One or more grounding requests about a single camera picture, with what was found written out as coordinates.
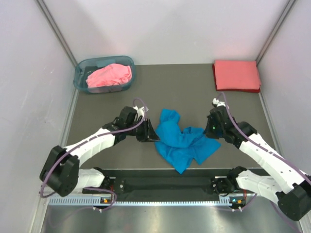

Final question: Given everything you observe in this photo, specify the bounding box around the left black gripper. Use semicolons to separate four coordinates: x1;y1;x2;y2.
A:
126;117;160;142

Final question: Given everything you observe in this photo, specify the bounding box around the blue t shirt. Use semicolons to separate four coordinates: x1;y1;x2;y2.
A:
155;109;221;174

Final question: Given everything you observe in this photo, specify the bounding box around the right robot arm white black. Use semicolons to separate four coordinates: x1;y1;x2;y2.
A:
204;99;311;221

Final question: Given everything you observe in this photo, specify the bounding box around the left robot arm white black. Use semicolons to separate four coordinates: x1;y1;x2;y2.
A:
39;106;160;197

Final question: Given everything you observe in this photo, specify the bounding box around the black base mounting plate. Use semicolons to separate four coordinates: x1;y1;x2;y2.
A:
82;169;275;198

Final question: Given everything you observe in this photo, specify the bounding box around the folded coral pink t shirt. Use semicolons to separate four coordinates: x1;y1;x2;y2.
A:
214;60;261;89

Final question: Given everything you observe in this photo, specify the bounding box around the folded dark red t shirt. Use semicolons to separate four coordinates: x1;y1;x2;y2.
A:
212;64;260;93

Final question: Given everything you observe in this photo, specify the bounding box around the pink crumpled t shirt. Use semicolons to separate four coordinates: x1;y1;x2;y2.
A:
86;64;133;88

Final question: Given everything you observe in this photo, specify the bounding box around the teal plastic basket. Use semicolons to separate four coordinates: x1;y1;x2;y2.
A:
73;55;136;94

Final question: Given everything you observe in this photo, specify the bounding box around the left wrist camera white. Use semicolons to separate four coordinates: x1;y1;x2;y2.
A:
133;106;148;121

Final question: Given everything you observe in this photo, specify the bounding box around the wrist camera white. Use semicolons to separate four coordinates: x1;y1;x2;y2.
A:
212;98;226;107
133;106;148;121

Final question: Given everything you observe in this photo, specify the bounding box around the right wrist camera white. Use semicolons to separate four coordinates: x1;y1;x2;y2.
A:
212;98;226;107

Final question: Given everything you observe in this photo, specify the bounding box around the grey slotted cable duct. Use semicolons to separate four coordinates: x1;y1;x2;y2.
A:
48;195;246;207

